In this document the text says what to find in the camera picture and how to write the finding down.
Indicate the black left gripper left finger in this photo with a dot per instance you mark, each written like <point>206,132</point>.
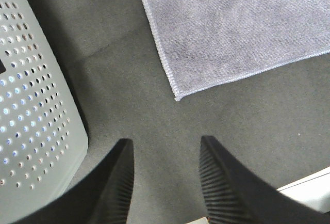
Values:
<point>103,196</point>

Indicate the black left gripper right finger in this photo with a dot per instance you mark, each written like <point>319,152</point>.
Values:
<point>234,194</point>

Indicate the grey microfibre towel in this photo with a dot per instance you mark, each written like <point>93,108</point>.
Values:
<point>205,43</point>

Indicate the grey perforated laundry basket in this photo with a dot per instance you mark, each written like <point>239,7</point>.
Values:
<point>43,139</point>

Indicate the black table mat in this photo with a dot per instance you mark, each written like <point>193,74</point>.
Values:
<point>276,123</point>

